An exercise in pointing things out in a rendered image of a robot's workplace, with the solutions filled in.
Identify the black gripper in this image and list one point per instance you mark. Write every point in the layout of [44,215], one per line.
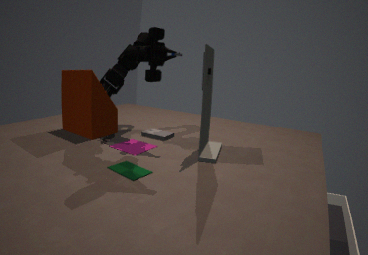
[149,54]

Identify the grey panel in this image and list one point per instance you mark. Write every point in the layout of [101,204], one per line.
[208,151]

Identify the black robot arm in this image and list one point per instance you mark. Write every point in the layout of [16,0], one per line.
[126,62]

